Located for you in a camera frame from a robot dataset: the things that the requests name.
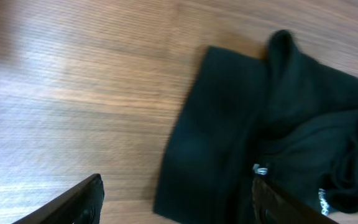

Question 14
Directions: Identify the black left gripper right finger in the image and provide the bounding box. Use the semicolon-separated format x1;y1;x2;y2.
252;176;337;224

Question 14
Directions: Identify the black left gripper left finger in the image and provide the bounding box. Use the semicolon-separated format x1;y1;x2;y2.
14;174;104;224

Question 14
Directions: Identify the black t-shirt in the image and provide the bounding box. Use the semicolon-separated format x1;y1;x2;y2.
154;30;358;223

